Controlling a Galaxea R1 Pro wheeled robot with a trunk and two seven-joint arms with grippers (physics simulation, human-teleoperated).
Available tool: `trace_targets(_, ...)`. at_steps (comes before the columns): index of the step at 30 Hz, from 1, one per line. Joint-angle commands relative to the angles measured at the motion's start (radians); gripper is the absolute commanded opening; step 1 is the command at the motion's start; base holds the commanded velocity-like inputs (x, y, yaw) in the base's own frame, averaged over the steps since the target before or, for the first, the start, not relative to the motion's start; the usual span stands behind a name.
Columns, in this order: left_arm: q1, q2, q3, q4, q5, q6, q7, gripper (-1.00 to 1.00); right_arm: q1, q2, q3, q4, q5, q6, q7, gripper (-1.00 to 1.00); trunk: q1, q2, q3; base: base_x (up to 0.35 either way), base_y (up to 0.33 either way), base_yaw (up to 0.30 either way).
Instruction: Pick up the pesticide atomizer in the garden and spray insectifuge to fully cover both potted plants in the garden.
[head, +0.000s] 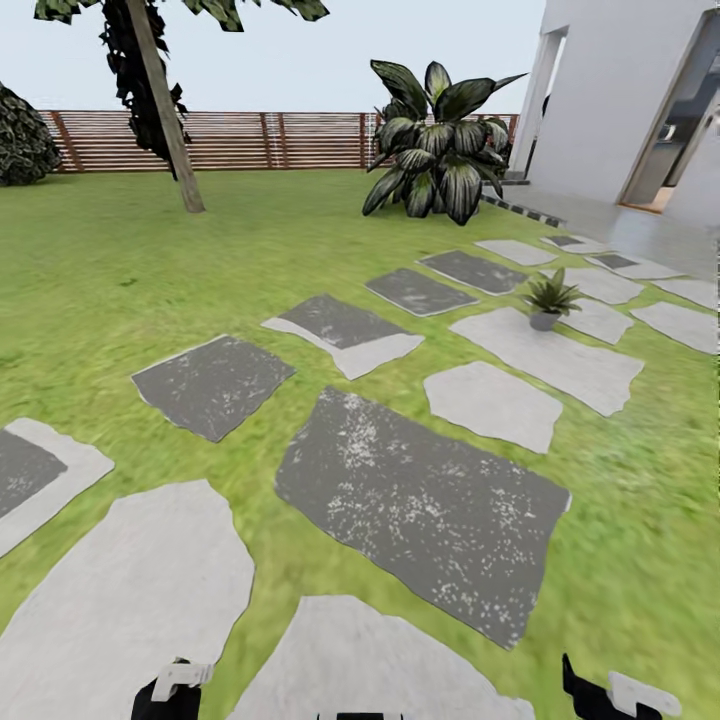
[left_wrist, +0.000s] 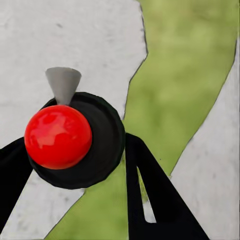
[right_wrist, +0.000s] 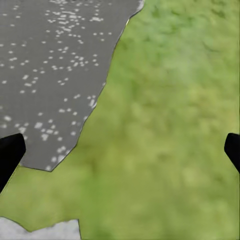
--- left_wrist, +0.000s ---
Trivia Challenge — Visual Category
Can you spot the insectifuge atomizer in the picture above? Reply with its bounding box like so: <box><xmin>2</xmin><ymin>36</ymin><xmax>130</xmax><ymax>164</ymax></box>
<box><xmin>24</xmin><ymin>66</ymin><xmax>126</xmax><ymax>190</ymax></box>

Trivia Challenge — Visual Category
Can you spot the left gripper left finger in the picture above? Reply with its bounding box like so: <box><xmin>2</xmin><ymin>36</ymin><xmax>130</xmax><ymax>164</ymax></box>
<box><xmin>0</xmin><ymin>136</ymin><xmax>34</xmax><ymax>234</ymax></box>

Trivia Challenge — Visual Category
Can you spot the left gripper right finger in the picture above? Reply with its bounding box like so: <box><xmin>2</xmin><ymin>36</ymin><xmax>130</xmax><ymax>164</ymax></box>
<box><xmin>124</xmin><ymin>133</ymin><xmax>210</xmax><ymax>240</ymax></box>

